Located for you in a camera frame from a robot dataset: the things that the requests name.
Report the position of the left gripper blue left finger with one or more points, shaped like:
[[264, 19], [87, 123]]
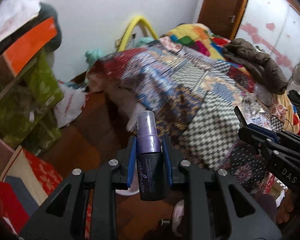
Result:
[[131, 150]]

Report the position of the lower green storage box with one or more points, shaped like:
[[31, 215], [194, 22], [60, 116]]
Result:
[[44, 135]]

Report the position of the purple setting spray bottle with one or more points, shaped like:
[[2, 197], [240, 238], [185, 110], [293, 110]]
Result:
[[149, 159]]

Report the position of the white trash bin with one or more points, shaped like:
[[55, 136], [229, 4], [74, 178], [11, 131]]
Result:
[[127, 192]]

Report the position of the yellow floral bedsheet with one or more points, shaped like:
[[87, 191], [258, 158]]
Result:
[[283, 112]]

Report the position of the patchwork patterned bed quilt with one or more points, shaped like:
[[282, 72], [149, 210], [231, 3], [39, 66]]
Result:
[[193, 99]]

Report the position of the white plastic shopping bag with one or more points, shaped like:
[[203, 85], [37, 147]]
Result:
[[71, 106]]

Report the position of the green leaf-pattern storage box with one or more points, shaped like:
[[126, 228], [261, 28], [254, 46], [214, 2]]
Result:
[[25, 101]]

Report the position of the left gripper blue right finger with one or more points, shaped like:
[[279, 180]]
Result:
[[167, 150]]

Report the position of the orange shoe box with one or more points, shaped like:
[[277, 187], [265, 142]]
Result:
[[23, 49]]

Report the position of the white fluffy blanket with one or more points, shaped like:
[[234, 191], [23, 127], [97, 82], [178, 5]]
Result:
[[16, 13]]

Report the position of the red floral gift bag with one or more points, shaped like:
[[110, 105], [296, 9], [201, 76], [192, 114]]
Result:
[[31, 178]]

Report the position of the frosted sliding wardrobe doors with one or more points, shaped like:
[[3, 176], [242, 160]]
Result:
[[274, 26]]

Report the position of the teal plush toy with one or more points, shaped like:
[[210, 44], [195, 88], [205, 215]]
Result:
[[91, 56]]

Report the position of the colourful block blanket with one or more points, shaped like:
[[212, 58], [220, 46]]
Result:
[[200, 38]]

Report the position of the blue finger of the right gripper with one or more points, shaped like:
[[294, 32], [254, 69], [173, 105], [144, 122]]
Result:
[[240, 117], [263, 131]]

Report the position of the brown puffer jacket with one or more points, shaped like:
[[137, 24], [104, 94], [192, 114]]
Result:
[[260, 65]]

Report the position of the brown wooden door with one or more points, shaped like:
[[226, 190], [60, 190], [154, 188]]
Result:
[[222, 16]]

